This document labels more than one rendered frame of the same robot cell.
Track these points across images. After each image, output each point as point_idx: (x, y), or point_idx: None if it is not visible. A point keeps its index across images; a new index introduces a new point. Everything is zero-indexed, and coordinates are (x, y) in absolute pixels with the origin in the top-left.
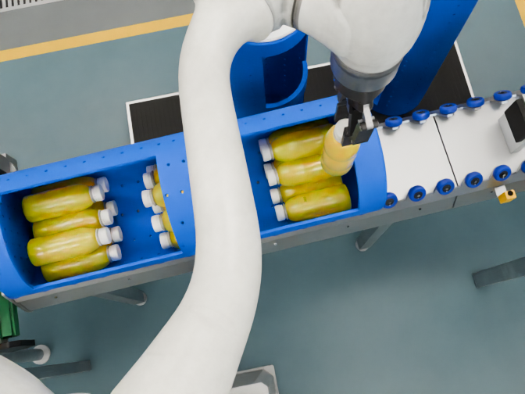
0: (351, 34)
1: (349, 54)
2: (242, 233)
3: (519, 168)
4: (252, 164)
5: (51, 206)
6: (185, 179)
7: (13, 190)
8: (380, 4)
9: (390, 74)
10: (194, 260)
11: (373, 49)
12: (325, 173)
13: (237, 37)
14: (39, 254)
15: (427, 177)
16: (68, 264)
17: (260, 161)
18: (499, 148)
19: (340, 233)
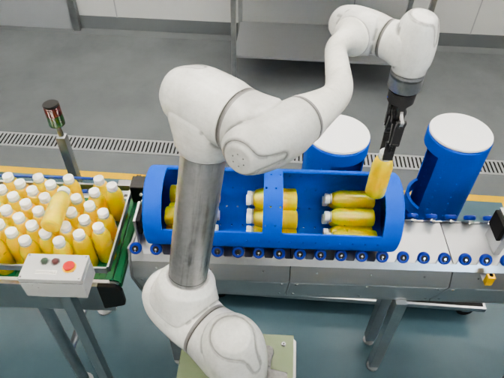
0: (402, 47)
1: (399, 61)
2: (348, 76)
3: (499, 262)
4: (313, 215)
5: None
6: (280, 182)
7: (175, 168)
8: (415, 28)
9: (416, 85)
10: (258, 268)
11: (410, 55)
12: (363, 220)
13: (352, 41)
14: (172, 213)
15: (432, 255)
16: None
17: (319, 214)
18: (485, 250)
19: (364, 281)
